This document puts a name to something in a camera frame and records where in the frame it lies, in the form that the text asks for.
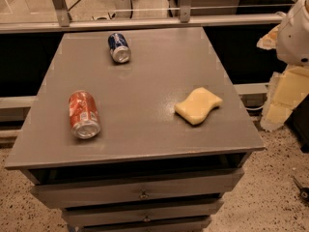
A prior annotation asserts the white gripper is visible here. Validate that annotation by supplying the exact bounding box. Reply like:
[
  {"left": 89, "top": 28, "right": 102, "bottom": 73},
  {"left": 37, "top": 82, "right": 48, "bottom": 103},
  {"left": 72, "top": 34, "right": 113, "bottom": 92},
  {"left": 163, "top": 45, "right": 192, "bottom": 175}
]
[{"left": 256, "top": 0, "right": 309, "bottom": 131}]

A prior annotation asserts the blue pepsi can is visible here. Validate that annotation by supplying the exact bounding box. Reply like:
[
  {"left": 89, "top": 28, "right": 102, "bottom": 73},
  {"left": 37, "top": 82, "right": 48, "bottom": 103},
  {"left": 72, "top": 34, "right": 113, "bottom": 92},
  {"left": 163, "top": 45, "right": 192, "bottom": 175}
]
[{"left": 108, "top": 33, "right": 131, "bottom": 63}]

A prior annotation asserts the orange soda can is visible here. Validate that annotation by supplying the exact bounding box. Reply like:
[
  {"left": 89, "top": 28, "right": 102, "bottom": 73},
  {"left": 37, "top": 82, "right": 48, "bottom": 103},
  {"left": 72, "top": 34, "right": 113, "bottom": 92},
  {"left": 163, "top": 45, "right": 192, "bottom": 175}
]
[{"left": 69, "top": 90, "right": 100, "bottom": 139}]

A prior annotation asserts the yellow sponge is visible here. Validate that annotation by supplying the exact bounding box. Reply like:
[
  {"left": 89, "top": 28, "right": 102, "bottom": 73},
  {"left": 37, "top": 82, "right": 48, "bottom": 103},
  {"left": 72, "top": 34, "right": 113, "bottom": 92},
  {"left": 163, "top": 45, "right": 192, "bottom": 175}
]
[{"left": 174, "top": 87, "right": 223, "bottom": 126}]

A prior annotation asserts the black caster wheel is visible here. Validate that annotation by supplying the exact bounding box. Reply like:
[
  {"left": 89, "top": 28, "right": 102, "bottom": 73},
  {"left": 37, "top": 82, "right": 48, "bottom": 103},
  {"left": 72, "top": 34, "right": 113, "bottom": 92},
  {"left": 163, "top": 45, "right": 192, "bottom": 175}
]
[{"left": 293, "top": 176, "right": 309, "bottom": 202}]

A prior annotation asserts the grey drawer cabinet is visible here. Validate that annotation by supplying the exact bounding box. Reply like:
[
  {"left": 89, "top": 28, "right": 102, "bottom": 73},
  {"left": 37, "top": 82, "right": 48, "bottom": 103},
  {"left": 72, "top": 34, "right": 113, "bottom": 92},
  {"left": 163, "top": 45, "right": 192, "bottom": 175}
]
[{"left": 6, "top": 28, "right": 264, "bottom": 232}]

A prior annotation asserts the metal railing frame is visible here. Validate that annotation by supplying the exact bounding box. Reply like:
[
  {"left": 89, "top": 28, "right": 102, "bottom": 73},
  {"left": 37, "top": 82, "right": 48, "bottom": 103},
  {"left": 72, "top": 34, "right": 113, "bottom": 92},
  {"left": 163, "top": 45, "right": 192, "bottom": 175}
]
[{"left": 0, "top": 0, "right": 297, "bottom": 34}]

